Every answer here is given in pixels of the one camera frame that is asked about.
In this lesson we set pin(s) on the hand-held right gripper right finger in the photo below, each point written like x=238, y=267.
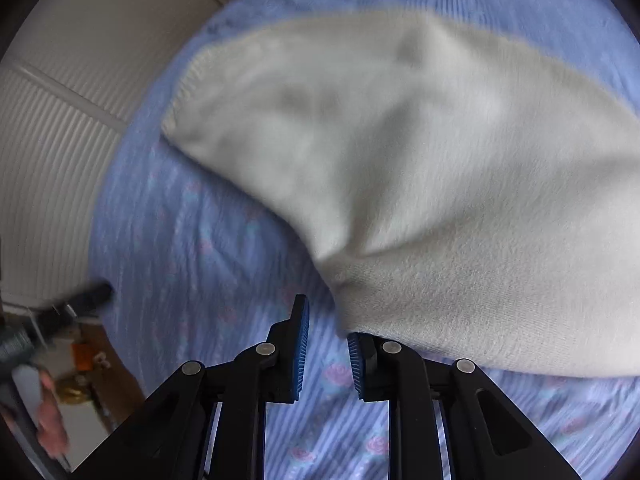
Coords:
x=356, y=365

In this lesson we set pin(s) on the cream knit sweater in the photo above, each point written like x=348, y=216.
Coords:
x=375, y=160

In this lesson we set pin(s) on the person's left hand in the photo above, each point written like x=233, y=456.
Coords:
x=52, y=420

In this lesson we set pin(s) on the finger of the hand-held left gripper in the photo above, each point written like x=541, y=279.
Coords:
x=92, y=296

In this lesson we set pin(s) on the beige padded headboard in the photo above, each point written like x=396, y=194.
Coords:
x=55, y=160

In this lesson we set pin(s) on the blue floral striped bedsheet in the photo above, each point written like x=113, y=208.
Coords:
x=200, y=240

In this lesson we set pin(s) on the orange object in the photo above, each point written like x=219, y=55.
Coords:
x=84, y=355

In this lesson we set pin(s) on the yellow object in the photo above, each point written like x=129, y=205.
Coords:
x=72, y=391

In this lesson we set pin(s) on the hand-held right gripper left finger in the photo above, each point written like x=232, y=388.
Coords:
x=301, y=345

